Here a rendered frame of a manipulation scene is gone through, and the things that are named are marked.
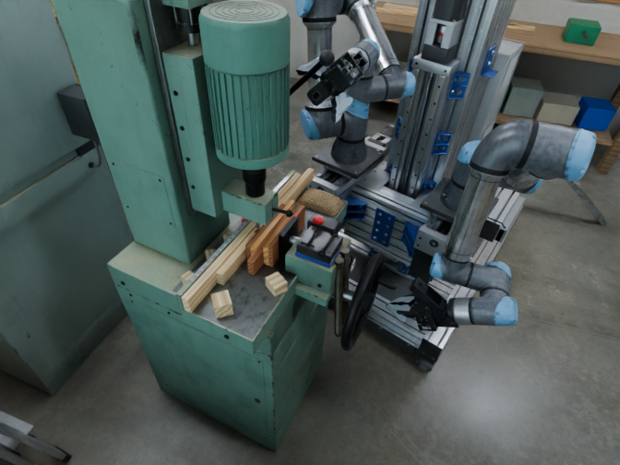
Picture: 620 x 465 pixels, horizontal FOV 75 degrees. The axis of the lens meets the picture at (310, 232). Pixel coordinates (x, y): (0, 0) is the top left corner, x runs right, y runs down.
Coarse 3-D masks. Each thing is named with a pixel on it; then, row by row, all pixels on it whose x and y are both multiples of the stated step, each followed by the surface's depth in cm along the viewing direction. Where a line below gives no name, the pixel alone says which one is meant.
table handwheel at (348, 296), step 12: (372, 264) 105; (372, 276) 103; (360, 288) 101; (372, 288) 125; (348, 300) 114; (360, 300) 100; (372, 300) 111; (348, 312) 101; (360, 312) 110; (348, 324) 101; (360, 324) 122; (348, 336) 103; (348, 348) 107
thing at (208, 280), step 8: (296, 176) 134; (288, 184) 130; (280, 192) 127; (248, 224) 115; (248, 232) 113; (240, 240) 110; (232, 248) 108; (224, 256) 105; (216, 264) 103; (208, 272) 101; (200, 280) 99; (208, 280) 100; (216, 280) 104; (192, 288) 97; (200, 288) 98; (208, 288) 102; (184, 296) 95; (192, 296) 96; (200, 296) 99; (184, 304) 97; (192, 304) 97
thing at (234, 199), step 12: (240, 180) 110; (228, 192) 106; (240, 192) 106; (276, 192) 107; (228, 204) 109; (240, 204) 106; (252, 204) 104; (264, 204) 103; (276, 204) 109; (240, 216) 110; (252, 216) 107; (264, 216) 105
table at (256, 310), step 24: (336, 216) 127; (264, 264) 111; (216, 288) 104; (240, 288) 104; (264, 288) 104; (288, 288) 105; (312, 288) 109; (192, 312) 98; (240, 312) 99; (264, 312) 99; (216, 336) 99; (240, 336) 94; (264, 336) 99
